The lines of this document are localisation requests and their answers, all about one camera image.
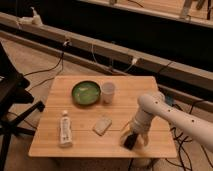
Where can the white tube with cap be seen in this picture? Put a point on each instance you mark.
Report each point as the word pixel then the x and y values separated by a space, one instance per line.
pixel 65 130

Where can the green bowl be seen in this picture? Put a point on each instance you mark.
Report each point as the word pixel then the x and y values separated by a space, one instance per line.
pixel 86 93

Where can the white object on rail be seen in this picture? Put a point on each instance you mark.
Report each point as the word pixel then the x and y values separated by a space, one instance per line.
pixel 34 20

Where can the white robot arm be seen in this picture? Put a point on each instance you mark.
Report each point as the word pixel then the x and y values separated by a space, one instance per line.
pixel 153 104

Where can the black eraser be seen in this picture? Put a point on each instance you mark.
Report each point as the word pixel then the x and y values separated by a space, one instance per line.
pixel 130 141

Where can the grey metal rail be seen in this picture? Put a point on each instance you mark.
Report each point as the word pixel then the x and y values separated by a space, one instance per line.
pixel 173 78

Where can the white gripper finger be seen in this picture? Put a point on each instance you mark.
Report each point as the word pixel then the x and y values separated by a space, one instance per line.
pixel 145 139
pixel 124 136

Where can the white plastic cup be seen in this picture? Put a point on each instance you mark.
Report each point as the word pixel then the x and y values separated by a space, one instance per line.
pixel 108 91

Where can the black office chair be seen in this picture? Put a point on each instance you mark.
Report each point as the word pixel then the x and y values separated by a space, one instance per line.
pixel 13 90

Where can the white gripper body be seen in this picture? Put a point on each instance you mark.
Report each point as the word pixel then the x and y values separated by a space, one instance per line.
pixel 139 127

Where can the white sponge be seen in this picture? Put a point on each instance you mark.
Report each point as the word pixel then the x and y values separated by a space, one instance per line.
pixel 102 125

